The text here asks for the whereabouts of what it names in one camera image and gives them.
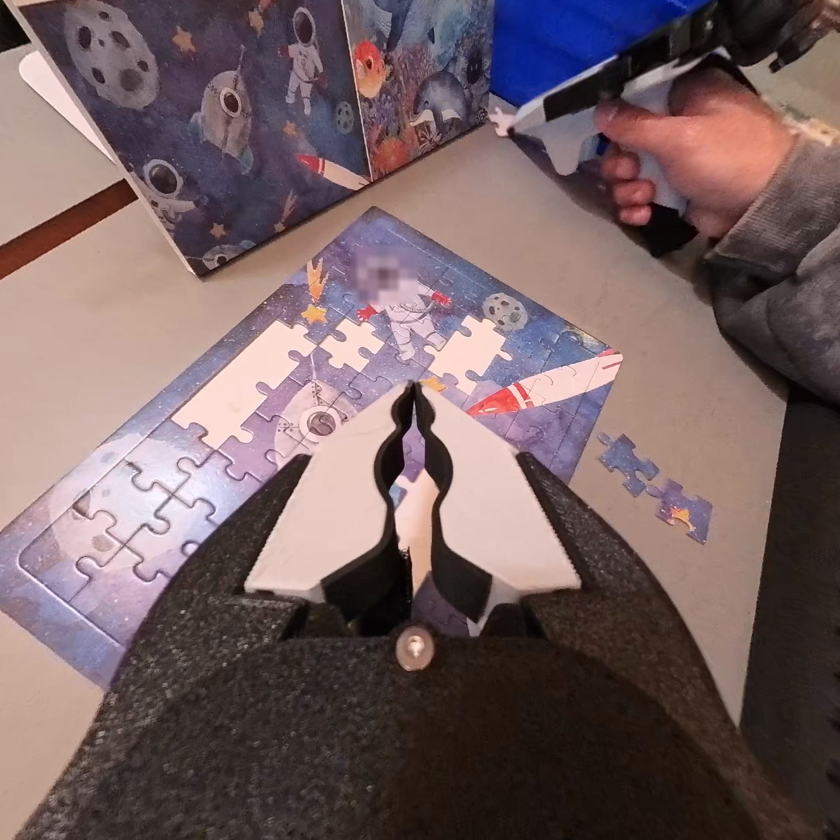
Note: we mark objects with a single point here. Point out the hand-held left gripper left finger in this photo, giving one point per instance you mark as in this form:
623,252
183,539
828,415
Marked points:
315,525

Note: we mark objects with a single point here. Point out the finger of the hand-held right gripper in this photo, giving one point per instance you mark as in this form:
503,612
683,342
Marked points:
571,98
568,144

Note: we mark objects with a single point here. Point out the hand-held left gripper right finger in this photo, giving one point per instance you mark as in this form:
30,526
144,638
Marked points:
505,525

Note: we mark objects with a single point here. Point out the space jigsaw puzzle board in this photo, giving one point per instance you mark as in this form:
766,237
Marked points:
558,341

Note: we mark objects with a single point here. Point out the person's right forearm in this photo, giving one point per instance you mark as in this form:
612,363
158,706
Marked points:
787,295

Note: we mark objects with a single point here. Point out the beige desk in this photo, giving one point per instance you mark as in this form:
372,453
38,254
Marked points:
590,229

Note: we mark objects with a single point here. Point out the person's right hand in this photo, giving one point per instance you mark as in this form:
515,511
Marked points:
722,151

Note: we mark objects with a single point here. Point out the blue plastic bin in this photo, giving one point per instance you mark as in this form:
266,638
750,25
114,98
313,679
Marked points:
558,39

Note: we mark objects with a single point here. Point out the blue jigsaw piece orange mark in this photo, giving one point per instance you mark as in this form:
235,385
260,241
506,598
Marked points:
686,515

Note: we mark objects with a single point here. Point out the space print puzzle box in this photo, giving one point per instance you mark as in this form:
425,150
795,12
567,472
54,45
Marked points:
197,65

